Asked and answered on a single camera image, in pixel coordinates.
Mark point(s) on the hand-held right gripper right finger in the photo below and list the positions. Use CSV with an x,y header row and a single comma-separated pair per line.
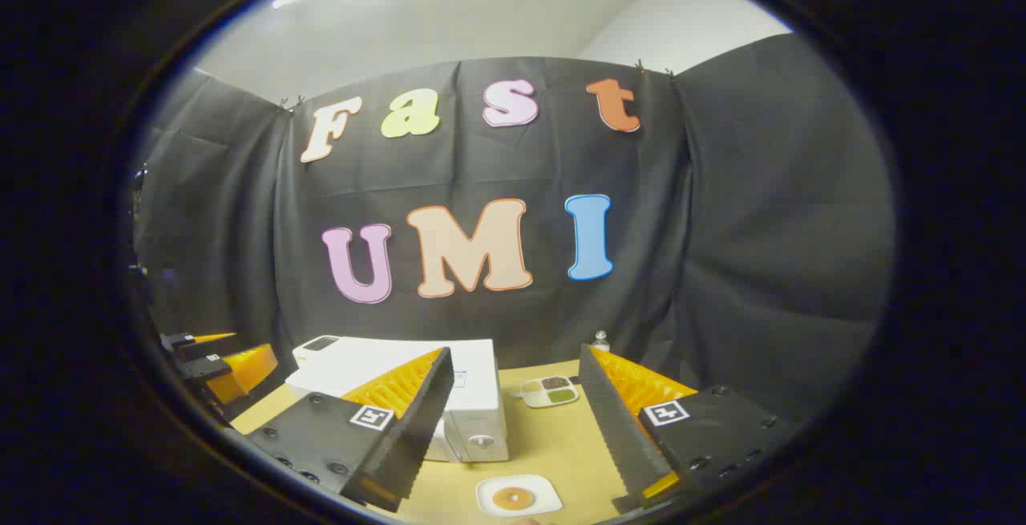
x,y
613,421

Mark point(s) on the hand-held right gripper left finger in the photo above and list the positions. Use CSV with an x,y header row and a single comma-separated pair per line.
x,y
425,421

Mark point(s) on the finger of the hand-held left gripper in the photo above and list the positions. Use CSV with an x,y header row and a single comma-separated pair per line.
x,y
178,341
248,373

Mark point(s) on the white microwave oven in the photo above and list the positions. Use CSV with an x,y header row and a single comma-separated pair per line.
x,y
385,361

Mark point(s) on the white square plate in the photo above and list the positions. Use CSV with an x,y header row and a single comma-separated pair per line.
x,y
545,501

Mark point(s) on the brown donut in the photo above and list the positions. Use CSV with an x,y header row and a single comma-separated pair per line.
x,y
503,498

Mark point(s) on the white sectioned condiment dish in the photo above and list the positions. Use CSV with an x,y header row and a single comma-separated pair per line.
x,y
549,391

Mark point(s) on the small clear plastic bottle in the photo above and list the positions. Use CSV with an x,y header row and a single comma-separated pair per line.
x,y
600,341

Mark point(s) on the black backdrop cloth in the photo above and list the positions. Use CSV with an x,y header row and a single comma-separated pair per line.
x,y
721,228

